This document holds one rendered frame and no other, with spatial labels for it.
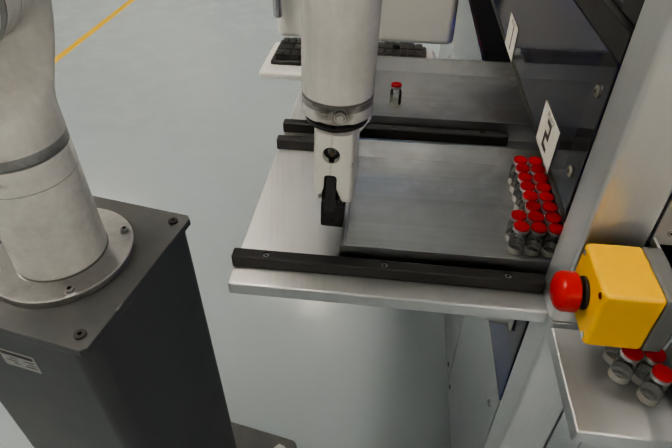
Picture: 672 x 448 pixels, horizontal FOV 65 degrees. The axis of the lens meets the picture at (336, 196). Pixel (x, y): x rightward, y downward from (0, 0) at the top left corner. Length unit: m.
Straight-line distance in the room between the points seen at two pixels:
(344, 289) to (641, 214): 0.34
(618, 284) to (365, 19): 0.34
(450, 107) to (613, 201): 0.55
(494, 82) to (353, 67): 0.66
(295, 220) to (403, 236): 0.16
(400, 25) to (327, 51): 0.99
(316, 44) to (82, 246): 0.41
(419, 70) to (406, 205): 0.46
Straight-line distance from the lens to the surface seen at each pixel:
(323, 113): 0.60
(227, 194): 2.29
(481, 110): 1.08
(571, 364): 0.67
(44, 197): 0.71
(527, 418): 0.87
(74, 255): 0.77
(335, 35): 0.55
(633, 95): 0.53
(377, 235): 0.75
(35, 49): 0.70
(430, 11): 1.52
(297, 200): 0.81
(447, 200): 0.82
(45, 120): 0.68
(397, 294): 0.68
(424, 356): 1.71
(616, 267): 0.56
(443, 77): 1.19
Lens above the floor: 1.39
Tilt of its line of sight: 38 degrees down
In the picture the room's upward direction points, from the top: straight up
